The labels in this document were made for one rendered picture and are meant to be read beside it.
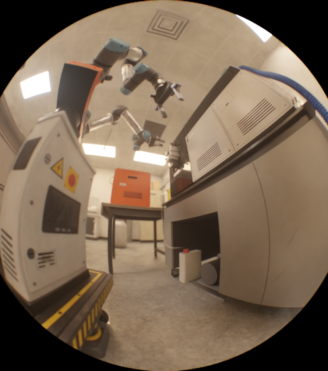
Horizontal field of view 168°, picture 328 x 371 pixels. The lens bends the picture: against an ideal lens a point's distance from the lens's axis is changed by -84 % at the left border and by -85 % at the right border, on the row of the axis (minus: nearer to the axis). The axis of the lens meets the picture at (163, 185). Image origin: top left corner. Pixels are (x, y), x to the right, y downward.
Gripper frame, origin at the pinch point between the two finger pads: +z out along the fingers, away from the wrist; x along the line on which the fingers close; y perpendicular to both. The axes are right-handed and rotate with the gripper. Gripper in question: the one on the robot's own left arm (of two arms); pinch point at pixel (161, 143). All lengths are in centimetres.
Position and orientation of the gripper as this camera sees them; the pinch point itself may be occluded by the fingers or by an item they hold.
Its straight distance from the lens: 120.7
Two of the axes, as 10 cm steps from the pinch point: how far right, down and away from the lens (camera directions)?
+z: 9.3, 1.2, 3.5
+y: 0.3, 9.2, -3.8
